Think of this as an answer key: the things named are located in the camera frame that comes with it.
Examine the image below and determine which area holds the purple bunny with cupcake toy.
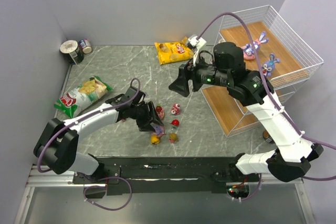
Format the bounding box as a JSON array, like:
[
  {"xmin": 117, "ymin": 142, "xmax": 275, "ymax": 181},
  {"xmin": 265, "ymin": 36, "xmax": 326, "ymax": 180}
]
[{"xmin": 262, "ymin": 53, "xmax": 280, "ymax": 77}]

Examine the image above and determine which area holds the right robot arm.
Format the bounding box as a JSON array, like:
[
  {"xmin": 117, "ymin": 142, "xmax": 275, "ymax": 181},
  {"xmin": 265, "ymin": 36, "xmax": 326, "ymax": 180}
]
[{"xmin": 169, "ymin": 42, "xmax": 323, "ymax": 182}]

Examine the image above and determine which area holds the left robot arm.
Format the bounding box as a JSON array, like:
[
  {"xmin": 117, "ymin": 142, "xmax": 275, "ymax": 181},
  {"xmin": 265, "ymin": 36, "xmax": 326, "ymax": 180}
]
[{"xmin": 33, "ymin": 86, "xmax": 163, "ymax": 180}]

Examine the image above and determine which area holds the Chobani yogurt cup behind shelf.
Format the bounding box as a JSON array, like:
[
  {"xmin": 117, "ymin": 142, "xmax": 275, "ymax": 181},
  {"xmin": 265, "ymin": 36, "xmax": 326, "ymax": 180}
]
[{"xmin": 218, "ymin": 38, "xmax": 226, "ymax": 44}]

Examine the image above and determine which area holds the pink bear strawberry donut toy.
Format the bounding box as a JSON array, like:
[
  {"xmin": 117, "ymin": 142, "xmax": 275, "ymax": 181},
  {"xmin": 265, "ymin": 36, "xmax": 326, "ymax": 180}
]
[{"xmin": 155, "ymin": 105, "xmax": 165, "ymax": 120}]

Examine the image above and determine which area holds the yellow duck toy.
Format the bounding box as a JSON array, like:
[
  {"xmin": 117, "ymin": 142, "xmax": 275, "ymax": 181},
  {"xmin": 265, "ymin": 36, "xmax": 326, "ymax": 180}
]
[{"xmin": 151, "ymin": 134, "xmax": 160, "ymax": 145}]

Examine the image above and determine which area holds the yellow Lays chips bag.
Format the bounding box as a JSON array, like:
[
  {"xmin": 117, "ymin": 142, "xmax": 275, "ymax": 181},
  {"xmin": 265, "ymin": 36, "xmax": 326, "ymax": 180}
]
[{"xmin": 155, "ymin": 37, "xmax": 194, "ymax": 65}]

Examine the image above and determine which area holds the green chips bag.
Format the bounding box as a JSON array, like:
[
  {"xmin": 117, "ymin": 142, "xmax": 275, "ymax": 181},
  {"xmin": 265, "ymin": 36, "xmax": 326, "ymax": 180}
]
[{"xmin": 54, "ymin": 76, "xmax": 112, "ymax": 118}]

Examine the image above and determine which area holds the small blue white cup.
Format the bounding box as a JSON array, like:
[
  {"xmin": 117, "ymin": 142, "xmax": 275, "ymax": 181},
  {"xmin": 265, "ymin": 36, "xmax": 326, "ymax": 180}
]
[{"xmin": 78, "ymin": 39, "xmax": 92, "ymax": 54}]

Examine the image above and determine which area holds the tin can front right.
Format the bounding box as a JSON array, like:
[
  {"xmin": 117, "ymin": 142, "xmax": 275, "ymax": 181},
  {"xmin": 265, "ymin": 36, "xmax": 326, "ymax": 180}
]
[{"xmin": 262, "ymin": 130, "xmax": 274, "ymax": 144}]

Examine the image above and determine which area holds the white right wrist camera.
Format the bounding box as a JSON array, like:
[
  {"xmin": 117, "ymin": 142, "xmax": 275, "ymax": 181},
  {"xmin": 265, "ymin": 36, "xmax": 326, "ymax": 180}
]
[{"xmin": 186, "ymin": 35, "xmax": 206, "ymax": 66}]

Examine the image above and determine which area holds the white wire wooden shelf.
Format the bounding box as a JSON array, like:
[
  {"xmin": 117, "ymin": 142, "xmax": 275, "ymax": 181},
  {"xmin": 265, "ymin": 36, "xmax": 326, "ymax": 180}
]
[{"xmin": 202, "ymin": 5, "xmax": 323, "ymax": 137}]

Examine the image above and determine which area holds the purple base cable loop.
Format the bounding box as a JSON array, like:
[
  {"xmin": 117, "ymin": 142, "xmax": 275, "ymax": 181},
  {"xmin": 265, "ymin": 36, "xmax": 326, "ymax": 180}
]
[{"xmin": 83, "ymin": 176, "xmax": 133, "ymax": 211}]

